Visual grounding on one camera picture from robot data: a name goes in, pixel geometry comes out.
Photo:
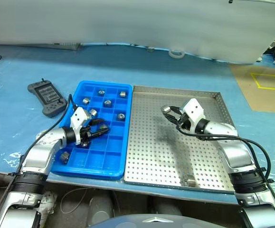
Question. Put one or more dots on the white backdrop sheet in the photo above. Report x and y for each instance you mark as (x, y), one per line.
(127, 21)

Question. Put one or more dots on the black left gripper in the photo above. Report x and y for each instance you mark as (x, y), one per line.
(85, 136)

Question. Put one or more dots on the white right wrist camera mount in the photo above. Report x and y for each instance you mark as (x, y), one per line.
(194, 111)

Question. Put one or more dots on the black handheld controller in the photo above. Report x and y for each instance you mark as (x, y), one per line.
(47, 97)

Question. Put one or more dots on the white crumpled bag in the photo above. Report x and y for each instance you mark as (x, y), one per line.
(48, 206)

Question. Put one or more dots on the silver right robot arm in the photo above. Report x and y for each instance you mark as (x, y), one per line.
(234, 152)

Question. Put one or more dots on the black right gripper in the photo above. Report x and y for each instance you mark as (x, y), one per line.
(184, 122)

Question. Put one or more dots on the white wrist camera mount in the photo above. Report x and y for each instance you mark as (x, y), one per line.
(78, 118)
(194, 111)

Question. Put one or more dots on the grey rounded cylinder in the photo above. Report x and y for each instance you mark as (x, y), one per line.
(100, 209)
(167, 209)

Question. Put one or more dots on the grey rounded shell with emblem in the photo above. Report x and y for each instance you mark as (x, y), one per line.
(156, 222)

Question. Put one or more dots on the blue plastic compartment tray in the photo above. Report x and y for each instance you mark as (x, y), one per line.
(111, 154)

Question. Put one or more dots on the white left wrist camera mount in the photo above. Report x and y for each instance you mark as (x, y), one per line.
(78, 118)

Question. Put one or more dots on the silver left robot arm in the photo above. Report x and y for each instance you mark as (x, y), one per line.
(40, 152)

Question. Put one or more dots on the white tape roll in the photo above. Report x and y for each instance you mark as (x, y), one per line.
(176, 54)

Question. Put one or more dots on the perforated steel tray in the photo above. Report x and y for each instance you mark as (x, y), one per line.
(156, 154)

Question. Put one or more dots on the yellow tape square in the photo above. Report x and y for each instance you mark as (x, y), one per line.
(257, 80)

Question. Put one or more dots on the brown cardboard mat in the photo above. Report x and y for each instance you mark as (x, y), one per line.
(263, 102)

